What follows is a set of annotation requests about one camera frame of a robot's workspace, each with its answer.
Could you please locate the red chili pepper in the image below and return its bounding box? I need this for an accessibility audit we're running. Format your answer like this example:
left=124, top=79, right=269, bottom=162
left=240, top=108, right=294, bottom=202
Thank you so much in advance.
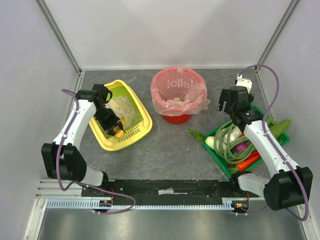
left=227, top=149, right=260, bottom=167

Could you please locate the pink plastic bin liner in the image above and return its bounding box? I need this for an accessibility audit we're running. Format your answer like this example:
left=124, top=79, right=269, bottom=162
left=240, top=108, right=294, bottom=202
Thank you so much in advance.
left=150, top=66, right=211, bottom=116

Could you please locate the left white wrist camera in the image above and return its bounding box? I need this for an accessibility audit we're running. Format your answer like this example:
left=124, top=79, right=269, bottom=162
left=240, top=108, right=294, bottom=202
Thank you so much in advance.
left=104, top=90, right=113, bottom=104

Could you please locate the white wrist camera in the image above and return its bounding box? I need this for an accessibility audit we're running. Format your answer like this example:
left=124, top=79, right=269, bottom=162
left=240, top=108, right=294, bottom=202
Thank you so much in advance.
left=235, top=74, right=253, bottom=93
left=104, top=90, right=113, bottom=104

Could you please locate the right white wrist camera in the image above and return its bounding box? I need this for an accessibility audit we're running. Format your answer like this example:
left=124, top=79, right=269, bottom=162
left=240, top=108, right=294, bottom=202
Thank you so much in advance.
left=235, top=74, right=253, bottom=93

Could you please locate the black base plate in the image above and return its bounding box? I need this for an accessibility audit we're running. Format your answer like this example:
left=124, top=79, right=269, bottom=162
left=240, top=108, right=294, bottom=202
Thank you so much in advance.
left=81, top=178, right=261, bottom=201

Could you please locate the green long beans bundle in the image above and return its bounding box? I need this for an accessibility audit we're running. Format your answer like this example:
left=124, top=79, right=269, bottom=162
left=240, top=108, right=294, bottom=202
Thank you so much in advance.
left=214, top=120, right=256, bottom=164

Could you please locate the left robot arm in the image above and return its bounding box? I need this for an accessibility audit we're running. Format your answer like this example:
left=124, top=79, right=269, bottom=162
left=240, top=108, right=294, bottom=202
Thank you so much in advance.
left=41, top=84, right=125, bottom=191

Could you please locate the grey slotted cable duct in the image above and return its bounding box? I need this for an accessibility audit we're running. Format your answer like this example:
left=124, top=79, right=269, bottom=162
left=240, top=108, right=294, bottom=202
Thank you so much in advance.
left=46, top=198, right=242, bottom=211

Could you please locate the yellow litter box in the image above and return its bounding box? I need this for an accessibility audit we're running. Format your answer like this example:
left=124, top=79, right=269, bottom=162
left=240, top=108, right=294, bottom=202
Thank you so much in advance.
left=89, top=79, right=153, bottom=152

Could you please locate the green vegetable tray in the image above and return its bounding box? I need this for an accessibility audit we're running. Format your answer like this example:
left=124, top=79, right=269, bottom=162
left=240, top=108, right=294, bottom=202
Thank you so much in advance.
left=203, top=105, right=291, bottom=179

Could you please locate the green leafy vegetable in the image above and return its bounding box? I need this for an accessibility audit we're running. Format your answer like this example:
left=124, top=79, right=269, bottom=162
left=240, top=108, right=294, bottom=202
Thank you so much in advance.
left=269, top=119, right=291, bottom=139

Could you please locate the red plastic waste basket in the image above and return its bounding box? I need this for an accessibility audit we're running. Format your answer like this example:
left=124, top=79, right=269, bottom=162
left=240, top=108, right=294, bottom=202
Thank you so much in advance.
left=150, top=66, right=207, bottom=125

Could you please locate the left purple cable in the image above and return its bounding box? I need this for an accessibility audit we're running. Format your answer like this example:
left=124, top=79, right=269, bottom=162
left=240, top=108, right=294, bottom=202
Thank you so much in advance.
left=56, top=89, right=137, bottom=215

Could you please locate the orange carrot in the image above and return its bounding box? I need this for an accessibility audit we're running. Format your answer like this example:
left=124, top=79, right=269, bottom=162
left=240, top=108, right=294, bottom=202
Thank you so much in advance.
left=228, top=151, right=261, bottom=174

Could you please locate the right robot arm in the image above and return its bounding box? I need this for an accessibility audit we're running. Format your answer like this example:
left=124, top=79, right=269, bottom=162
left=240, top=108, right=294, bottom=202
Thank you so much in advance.
left=217, top=86, right=313, bottom=211

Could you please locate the cat litter sand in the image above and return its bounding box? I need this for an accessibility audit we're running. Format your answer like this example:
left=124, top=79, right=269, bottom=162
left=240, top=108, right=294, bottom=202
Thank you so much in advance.
left=105, top=96, right=140, bottom=131

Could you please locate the white radish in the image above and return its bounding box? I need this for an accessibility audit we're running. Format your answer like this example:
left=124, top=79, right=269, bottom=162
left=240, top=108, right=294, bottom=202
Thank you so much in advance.
left=204, top=136, right=215, bottom=150

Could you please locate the orange litter scoop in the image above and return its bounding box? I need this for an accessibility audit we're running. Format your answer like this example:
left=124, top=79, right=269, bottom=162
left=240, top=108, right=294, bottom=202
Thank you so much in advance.
left=113, top=116, right=126, bottom=138

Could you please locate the purple onion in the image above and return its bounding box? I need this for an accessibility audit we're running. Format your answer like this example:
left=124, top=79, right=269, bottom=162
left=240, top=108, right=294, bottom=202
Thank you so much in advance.
left=231, top=141, right=248, bottom=153

